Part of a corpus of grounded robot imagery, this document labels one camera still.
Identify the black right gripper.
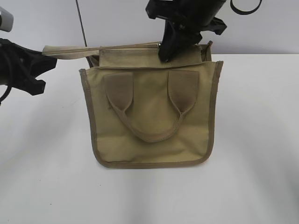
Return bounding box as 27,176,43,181
145,0,227,62

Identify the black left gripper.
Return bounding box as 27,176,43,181
0,38,57,96

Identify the khaki canvas tote bag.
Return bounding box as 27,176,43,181
43,42,223,168

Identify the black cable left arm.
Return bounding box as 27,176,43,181
0,42,26,105

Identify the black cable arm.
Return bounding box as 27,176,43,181
230,0,262,14
0,42,26,105

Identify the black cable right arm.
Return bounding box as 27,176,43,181
230,0,262,14

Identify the black cord left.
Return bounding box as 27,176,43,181
75,0,90,49

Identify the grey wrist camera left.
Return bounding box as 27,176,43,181
0,7,14,32

